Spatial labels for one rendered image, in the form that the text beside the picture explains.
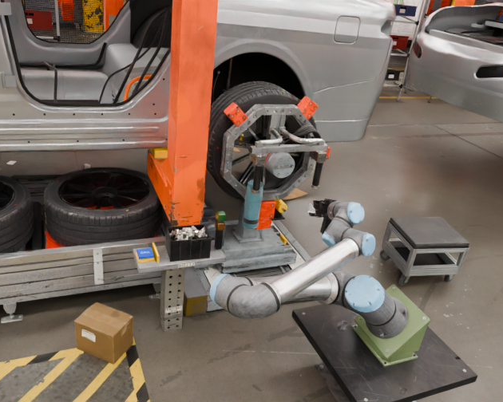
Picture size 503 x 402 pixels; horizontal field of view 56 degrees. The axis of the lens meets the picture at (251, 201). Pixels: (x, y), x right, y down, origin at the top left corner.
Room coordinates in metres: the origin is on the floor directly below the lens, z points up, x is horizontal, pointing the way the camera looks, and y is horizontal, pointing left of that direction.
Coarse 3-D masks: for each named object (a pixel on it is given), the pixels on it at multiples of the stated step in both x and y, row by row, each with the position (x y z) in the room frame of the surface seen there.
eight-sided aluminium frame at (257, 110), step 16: (256, 112) 2.33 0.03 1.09; (272, 112) 2.37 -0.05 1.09; (288, 112) 2.41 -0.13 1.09; (240, 128) 2.30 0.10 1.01; (224, 144) 2.31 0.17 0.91; (224, 160) 2.27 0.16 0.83; (304, 160) 2.52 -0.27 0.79; (224, 176) 2.27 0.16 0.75; (304, 176) 2.48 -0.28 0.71; (240, 192) 2.31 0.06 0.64; (272, 192) 2.41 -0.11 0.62; (288, 192) 2.44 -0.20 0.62
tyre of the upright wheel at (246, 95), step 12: (252, 84) 2.59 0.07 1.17; (264, 84) 2.60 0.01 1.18; (228, 96) 2.50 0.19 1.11; (240, 96) 2.44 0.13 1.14; (252, 96) 2.42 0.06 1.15; (264, 96) 2.43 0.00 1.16; (276, 96) 2.46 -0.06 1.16; (288, 96) 2.50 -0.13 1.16; (216, 108) 2.46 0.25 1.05; (240, 108) 2.38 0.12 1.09; (216, 120) 2.38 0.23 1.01; (228, 120) 2.36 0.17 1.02; (312, 120) 2.57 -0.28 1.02; (216, 132) 2.33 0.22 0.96; (216, 144) 2.33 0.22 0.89; (216, 156) 2.33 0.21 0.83; (216, 168) 2.34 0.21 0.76; (216, 180) 2.34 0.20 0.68; (228, 192) 2.37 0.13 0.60
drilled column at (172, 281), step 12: (168, 276) 1.87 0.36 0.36; (180, 276) 1.90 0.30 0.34; (168, 288) 1.87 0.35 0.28; (180, 288) 1.90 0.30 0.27; (168, 300) 1.88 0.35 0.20; (180, 300) 1.90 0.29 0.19; (168, 312) 1.87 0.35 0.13; (180, 312) 1.90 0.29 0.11; (168, 324) 1.87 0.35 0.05; (180, 324) 1.90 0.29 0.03
